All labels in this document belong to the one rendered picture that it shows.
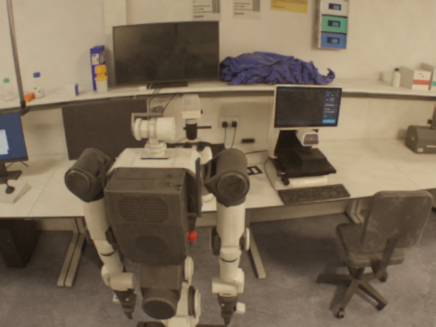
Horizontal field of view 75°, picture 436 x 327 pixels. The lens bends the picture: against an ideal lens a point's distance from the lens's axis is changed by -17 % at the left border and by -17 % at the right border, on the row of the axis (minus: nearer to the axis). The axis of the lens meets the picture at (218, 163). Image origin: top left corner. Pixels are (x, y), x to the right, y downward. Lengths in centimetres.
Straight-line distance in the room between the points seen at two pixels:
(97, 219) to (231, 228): 43
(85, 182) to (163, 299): 42
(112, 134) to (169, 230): 125
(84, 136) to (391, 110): 246
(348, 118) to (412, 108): 71
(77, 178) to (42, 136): 180
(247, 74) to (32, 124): 167
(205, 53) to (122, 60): 56
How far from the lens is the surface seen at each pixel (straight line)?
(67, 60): 267
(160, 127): 94
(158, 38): 228
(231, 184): 90
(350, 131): 293
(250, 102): 254
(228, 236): 106
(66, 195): 215
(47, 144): 278
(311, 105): 211
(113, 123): 203
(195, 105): 189
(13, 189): 231
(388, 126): 313
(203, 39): 228
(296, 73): 236
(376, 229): 186
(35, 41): 275
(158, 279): 108
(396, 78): 290
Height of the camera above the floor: 178
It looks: 26 degrees down
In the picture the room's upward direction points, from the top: straight up
